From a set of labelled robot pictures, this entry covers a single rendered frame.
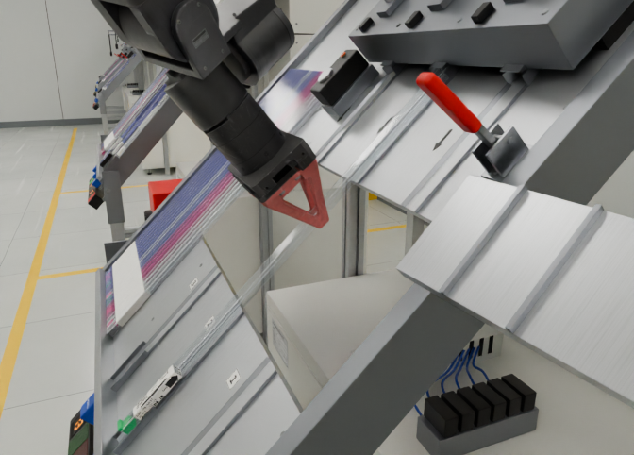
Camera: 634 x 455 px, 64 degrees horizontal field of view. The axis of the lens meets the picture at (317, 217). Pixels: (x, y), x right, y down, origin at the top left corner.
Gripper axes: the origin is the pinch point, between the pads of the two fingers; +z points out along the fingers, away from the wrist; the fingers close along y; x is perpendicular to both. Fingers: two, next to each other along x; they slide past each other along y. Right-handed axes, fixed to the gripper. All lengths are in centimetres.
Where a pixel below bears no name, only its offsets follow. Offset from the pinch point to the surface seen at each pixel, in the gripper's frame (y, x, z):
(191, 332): 5.4, 18.8, 2.3
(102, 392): 8.7, 31.4, 1.4
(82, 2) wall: 858, -43, -99
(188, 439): -8.3, 22.9, 2.8
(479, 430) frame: -5.5, 2.9, 35.4
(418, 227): 45, -21, 43
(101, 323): 25.8, 31.1, 1.2
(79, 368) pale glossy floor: 137, 88, 47
